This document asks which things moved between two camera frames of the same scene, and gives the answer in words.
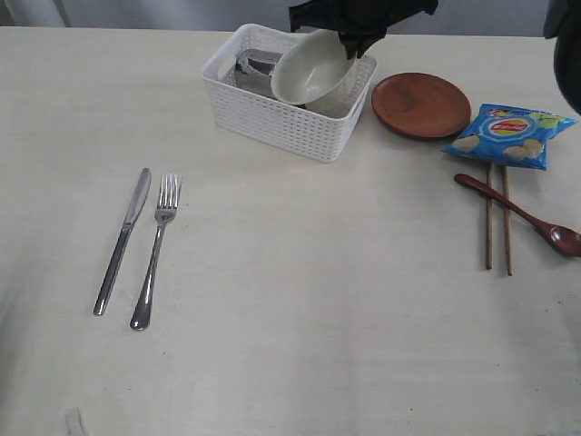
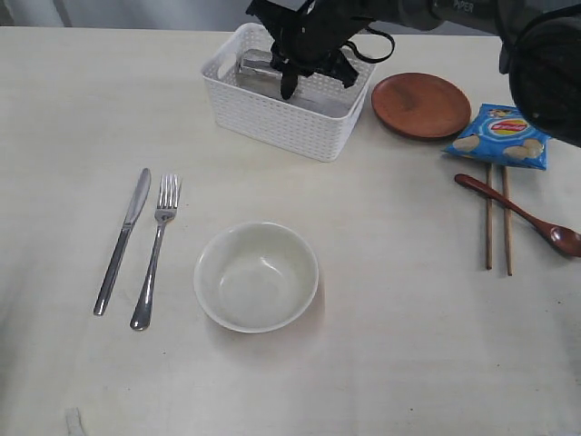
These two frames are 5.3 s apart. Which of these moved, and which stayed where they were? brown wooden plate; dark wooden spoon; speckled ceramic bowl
Moved: speckled ceramic bowl
Stayed: dark wooden spoon; brown wooden plate
